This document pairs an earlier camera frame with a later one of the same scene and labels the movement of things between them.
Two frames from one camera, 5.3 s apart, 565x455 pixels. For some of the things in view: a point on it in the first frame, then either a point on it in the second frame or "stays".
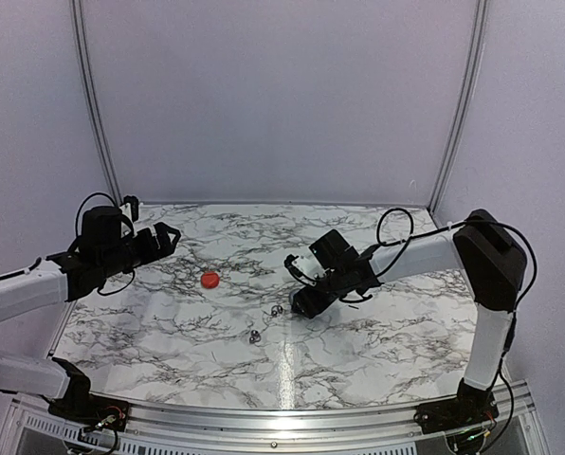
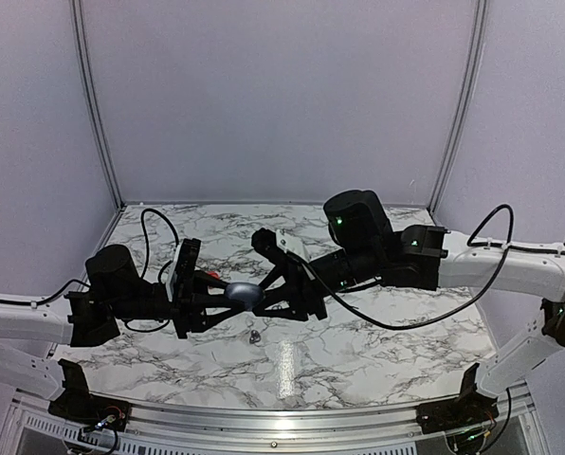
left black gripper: x=151 y=252 -> x=193 y=313
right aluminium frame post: x=467 y=85 stays
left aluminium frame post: x=81 y=33 stays
